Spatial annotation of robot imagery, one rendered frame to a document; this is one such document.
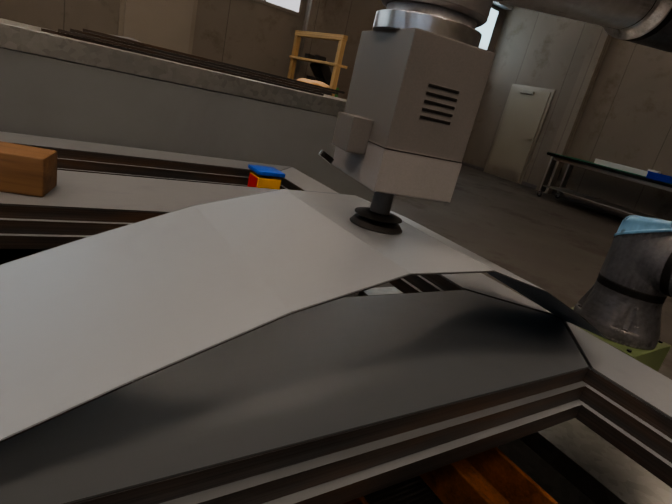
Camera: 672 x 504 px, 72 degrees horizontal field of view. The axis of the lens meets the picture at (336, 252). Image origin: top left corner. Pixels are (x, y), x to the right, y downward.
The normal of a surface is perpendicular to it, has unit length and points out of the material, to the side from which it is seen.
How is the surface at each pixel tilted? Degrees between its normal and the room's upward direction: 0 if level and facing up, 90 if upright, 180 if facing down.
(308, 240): 15
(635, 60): 90
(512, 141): 90
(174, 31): 90
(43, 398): 23
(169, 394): 0
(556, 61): 90
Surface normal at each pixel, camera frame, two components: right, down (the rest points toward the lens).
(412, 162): 0.34, 0.38
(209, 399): 0.22, -0.92
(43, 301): -0.11, -0.85
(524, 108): -0.81, 0.01
